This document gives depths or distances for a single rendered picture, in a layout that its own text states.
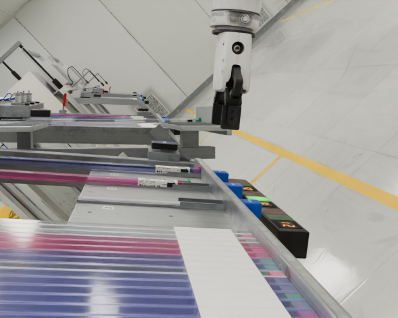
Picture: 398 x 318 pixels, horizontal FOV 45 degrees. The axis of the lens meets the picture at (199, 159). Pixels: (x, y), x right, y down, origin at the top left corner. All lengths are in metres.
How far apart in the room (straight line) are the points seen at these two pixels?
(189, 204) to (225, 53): 0.29
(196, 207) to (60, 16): 7.91
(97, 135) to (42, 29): 6.85
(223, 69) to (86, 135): 0.97
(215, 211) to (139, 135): 1.09
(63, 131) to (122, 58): 6.67
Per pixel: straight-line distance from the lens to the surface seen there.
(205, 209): 0.63
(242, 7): 0.82
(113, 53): 8.34
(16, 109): 2.05
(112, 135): 1.69
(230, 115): 0.79
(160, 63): 8.34
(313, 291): 0.35
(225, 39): 0.81
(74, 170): 0.93
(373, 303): 1.53
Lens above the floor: 0.92
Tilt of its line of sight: 12 degrees down
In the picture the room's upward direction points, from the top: 43 degrees counter-clockwise
